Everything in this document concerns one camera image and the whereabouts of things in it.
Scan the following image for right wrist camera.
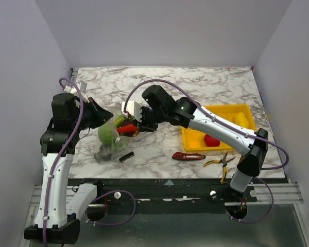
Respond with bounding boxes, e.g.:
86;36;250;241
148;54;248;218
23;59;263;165
121;100;142;122

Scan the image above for grey toy fish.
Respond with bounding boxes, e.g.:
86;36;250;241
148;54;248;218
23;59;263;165
94;145;112;162

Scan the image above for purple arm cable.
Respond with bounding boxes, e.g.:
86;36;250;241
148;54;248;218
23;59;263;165
125;79;290;224
42;77;136;245

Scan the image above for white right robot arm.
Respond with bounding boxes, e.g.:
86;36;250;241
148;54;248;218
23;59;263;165
141;85;268;202

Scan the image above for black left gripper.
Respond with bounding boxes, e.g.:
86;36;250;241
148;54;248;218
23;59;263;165
72;96;114;131

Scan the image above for red utility knife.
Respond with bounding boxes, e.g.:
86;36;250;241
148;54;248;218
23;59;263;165
172;152;206;161

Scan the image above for clear zip top bag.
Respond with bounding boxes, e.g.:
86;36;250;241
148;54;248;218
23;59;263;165
94;114;139;163

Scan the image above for red chili pepper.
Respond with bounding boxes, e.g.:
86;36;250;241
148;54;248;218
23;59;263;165
117;124;139;134

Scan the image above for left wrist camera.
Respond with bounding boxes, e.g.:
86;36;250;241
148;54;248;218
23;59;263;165
63;81;88;95

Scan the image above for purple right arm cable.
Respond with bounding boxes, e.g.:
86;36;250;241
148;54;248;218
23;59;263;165
125;79;290;224

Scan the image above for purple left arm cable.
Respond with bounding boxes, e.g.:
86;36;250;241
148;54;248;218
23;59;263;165
42;77;136;245

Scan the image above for green grape bunch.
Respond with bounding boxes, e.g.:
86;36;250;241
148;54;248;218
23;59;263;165
113;139;129;152

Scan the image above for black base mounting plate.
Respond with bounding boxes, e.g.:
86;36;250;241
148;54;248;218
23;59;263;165
72;173;258;214

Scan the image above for green celery stalk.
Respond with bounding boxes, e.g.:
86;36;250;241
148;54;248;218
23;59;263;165
114;114;128;128

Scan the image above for aluminium rail frame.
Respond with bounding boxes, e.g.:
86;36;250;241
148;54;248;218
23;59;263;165
18;180;307;247

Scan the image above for red tomato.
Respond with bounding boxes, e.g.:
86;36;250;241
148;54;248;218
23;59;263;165
203;134;220;147

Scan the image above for green cabbage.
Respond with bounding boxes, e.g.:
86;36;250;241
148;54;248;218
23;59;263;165
98;122;118;146

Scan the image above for black ic chip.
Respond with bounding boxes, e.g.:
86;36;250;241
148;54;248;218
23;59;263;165
119;151;134;163

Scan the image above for yellow plastic tray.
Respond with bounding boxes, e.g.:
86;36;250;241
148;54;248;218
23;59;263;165
181;104;257;153

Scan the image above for yellow lemon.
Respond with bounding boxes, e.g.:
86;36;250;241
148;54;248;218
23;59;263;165
234;112;249;129

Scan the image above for dark red onion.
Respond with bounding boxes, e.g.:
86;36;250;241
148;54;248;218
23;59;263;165
121;119;138;137

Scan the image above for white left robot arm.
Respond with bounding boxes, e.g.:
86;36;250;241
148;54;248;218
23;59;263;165
24;93;113;245

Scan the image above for yellow handled pliers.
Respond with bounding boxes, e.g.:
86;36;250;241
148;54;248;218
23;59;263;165
203;152;235;184

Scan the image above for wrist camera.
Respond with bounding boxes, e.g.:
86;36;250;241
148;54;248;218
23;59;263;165
121;100;142;122
63;81;88;95

